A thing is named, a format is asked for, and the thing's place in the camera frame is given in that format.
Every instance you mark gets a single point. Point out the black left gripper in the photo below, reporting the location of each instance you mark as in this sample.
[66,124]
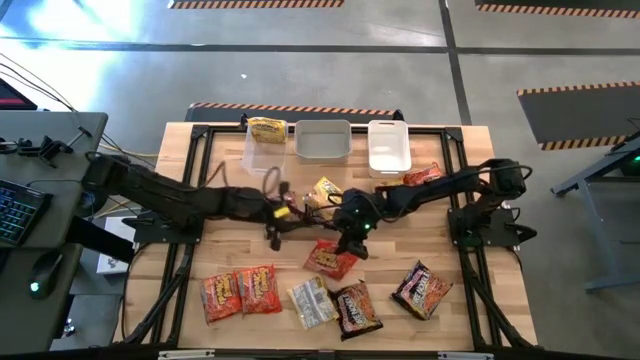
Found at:
[272,210]

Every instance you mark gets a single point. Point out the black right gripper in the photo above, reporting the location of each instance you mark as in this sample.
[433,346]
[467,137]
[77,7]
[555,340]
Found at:
[357,212]

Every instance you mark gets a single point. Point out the red Maruchan noodle pack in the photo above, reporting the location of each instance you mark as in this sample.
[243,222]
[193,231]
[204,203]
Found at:
[259,290]
[325,260]
[220,299]
[422,175]

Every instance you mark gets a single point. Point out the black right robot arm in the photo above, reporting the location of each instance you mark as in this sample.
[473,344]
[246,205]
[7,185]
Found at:
[440,187]

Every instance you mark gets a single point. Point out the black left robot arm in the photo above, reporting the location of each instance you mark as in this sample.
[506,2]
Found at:
[150,190]

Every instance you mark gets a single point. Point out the clear plastic bin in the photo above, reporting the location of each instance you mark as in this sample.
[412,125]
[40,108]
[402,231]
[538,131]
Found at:
[262,160]

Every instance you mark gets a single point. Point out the white plastic bin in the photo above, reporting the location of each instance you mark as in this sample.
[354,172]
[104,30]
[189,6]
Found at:
[389,150]

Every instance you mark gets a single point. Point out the grey plastic bin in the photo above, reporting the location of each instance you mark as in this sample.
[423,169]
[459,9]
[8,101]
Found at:
[322,142]

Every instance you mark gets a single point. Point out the black mat with striped edge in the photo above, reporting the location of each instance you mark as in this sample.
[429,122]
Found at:
[550,10]
[575,115]
[225,116]
[250,4]

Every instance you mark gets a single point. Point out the white box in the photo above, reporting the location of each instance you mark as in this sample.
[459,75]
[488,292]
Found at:
[114,265]

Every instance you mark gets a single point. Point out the black desk leg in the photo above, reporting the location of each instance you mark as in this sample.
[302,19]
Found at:
[100,240]

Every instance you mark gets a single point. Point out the black round base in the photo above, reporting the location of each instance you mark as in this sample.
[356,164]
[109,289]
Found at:
[95,204]

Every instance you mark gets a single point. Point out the chrome caster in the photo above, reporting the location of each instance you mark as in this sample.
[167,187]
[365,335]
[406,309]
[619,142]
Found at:
[69,327]

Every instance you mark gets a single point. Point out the grey office desk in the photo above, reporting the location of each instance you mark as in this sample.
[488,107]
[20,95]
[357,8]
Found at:
[75,125]

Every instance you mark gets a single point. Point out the black computer mouse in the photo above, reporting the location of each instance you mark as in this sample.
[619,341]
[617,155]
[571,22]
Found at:
[45,272]

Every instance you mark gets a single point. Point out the black desk clamp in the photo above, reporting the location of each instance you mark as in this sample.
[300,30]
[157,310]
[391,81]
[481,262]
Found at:
[50,148]

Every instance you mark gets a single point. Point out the blue-grey table stand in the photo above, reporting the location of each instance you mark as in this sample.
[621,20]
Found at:
[602,240]

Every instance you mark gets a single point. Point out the backlit black keyboard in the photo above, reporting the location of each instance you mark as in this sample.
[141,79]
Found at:
[20,210]

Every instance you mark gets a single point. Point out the black device with green light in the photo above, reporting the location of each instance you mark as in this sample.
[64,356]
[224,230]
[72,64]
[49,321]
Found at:
[632,167]

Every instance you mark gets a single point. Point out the black monitor with red stripe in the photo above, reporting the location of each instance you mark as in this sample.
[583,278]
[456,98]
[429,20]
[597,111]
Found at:
[12,97]

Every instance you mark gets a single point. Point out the black aluminium table frame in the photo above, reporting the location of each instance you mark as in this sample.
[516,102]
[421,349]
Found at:
[225,129]

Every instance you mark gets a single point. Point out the white bracket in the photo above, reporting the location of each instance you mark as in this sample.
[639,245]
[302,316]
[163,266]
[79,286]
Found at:
[465,356]
[185,355]

